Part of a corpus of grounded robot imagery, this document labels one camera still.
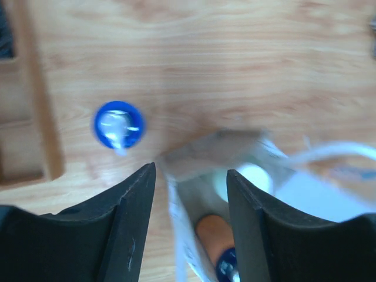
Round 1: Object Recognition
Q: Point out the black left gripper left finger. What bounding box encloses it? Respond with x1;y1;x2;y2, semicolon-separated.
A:
1;163;156;281

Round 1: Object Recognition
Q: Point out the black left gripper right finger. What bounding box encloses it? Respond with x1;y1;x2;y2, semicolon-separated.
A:
227;170;375;281

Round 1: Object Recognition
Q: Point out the cream bottle beige cap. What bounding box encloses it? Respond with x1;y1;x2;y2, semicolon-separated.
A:
213;163;273;203

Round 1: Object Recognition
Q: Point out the beige canvas bag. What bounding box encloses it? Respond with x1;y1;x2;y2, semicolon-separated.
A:
158;129;375;281

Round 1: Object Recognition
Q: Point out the orange bottle blue pump collar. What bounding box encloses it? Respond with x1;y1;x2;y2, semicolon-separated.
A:
92;100;146;156

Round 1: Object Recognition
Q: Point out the wooden compartment tray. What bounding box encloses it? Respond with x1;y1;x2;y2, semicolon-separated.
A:
1;1;64;190

